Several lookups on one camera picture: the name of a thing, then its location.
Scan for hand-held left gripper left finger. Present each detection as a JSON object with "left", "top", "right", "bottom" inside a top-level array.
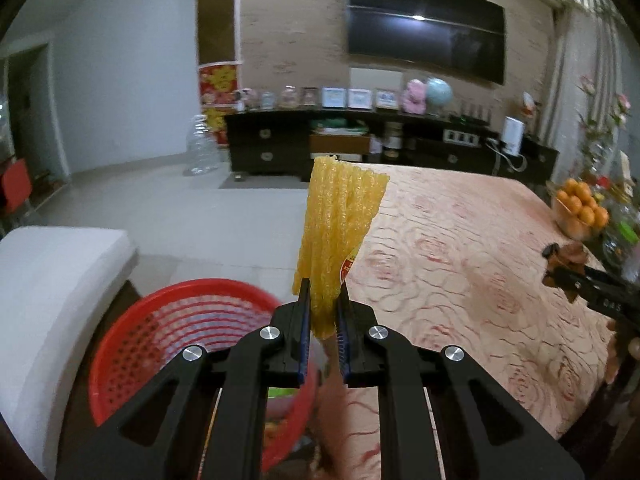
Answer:
[{"left": 55, "top": 277, "right": 313, "bottom": 480}]

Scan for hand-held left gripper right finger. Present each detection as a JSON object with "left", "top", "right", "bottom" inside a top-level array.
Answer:
[{"left": 334, "top": 282, "right": 586, "bottom": 480}]

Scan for brown wrapper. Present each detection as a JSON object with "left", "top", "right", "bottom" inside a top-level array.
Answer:
[{"left": 545, "top": 242, "right": 598, "bottom": 288}]

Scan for large yellow foam net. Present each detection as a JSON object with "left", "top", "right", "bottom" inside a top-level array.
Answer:
[{"left": 291, "top": 156, "right": 391, "bottom": 340}]

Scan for red plastic mesh basket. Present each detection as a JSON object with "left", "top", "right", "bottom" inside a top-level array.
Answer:
[{"left": 89, "top": 277, "right": 321, "bottom": 471}]

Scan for person's right hand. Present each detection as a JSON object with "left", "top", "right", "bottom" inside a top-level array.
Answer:
[{"left": 602, "top": 317, "right": 640, "bottom": 386}]

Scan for bowl of oranges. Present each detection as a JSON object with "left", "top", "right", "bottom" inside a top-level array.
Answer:
[{"left": 551, "top": 179, "right": 611, "bottom": 241}]

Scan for glass jar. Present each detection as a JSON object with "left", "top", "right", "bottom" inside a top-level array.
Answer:
[{"left": 602, "top": 200, "right": 640, "bottom": 273}]

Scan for rose pattern tablecloth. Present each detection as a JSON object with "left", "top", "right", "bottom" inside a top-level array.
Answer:
[{"left": 305, "top": 162, "right": 631, "bottom": 480}]

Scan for white box device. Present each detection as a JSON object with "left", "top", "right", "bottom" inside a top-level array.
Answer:
[{"left": 501, "top": 116, "right": 525, "bottom": 156}]

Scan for artificial flower bouquet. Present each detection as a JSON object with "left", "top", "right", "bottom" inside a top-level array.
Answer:
[{"left": 575, "top": 75, "right": 633, "bottom": 186}]

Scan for white cat figurine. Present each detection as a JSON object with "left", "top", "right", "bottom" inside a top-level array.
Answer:
[{"left": 520, "top": 91, "right": 543, "bottom": 121}]

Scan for black router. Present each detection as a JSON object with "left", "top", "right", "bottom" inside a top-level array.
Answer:
[{"left": 450, "top": 102, "right": 493, "bottom": 128}]

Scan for striped curtain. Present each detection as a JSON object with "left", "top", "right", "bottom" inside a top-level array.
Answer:
[{"left": 542, "top": 0, "right": 640, "bottom": 196}]

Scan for pale blue globe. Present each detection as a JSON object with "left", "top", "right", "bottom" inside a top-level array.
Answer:
[{"left": 425, "top": 77, "right": 454, "bottom": 116}]

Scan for pale tin cans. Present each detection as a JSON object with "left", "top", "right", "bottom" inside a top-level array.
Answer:
[{"left": 382, "top": 122, "right": 405, "bottom": 158}]

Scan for black television cabinet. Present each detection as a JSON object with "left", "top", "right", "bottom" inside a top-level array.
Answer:
[{"left": 224, "top": 109, "right": 560, "bottom": 191}]

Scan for pink plush toy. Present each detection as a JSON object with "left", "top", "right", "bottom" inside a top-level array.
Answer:
[{"left": 402, "top": 79, "right": 428, "bottom": 113}]

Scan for green white package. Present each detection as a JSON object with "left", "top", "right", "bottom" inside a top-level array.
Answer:
[{"left": 312, "top": 117, "right": 371, "bottom": 136}]

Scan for clear water jug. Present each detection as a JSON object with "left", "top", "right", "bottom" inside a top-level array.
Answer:
[{"left": 182, "top": 114, "right": 221, "bottom": 177}]

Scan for white mattress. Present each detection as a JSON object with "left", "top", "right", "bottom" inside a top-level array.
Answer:
[{"left": 0, "top": 226, "right": 140, "bottom": 478}]

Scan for red floral poster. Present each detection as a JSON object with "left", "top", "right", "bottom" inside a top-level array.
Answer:
[{"left": 198, "top": 60, "right": 240, "bottom": 148}]

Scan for red chair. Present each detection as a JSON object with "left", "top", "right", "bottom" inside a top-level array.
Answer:
[{"left": 0, "top": 157, "right": 33, "bottom": 216}]

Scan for white cable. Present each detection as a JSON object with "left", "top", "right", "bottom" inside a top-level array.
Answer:
[{"left": 482, "top": 140, "right": 528, "bottom": 176}]

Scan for wall television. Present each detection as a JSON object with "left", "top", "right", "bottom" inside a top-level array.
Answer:
[{"left": 346, "top": 0, "right": 506, "bottom": 86}]

